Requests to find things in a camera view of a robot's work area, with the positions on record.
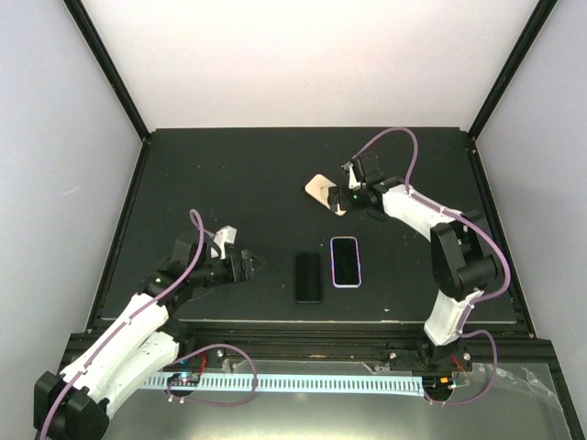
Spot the beige phone case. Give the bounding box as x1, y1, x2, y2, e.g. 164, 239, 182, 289
305, 174, 346, 216

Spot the black phone case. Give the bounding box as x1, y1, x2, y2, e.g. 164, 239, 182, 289
294, 252, 323, 303

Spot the lavender phone case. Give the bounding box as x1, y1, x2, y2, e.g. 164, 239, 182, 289
329, 236, 363, 290

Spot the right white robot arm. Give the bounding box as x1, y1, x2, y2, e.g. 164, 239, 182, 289
318, 153, 512, 369

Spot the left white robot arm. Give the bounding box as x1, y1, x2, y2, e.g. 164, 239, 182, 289
33, 226, 261, 439

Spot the left circuit board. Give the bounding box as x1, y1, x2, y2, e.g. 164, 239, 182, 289
167, 372, 200, 387

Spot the circuit board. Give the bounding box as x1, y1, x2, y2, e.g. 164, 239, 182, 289
426, 376, 471, 391
167, 372, 200, 387

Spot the right circuit board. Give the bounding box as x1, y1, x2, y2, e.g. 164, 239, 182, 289
426, 376, 471, 391

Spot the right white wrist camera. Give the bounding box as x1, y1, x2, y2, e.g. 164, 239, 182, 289
342, 160, 364, 191

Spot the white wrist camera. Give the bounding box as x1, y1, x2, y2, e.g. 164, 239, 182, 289
342, 160, 364, 191
211, 225, 237, 259

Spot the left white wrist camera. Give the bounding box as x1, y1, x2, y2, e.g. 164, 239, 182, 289
211, 225, 237, 259

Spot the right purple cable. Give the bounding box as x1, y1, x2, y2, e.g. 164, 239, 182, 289
352, 126, 513, 408

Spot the purple cable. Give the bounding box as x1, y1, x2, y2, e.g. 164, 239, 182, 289
39, 209, 258, 440
352, 126, 513, 408

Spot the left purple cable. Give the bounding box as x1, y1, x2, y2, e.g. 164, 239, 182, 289
39, 209, 258, 440

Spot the light blue cable duct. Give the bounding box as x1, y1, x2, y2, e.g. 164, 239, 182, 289
140, 372, 424, 397

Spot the black front rail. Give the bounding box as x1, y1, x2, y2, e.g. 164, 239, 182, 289
59, 320, 559, 363

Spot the right black frame post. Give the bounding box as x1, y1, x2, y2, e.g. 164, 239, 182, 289
468, 0, 558, 140

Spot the black frame post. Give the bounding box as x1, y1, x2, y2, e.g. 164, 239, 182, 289
468, 0, 558, 140
63, 0, 150, 141

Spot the left black frame post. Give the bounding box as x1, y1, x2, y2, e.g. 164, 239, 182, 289
63, 0, 150, 141

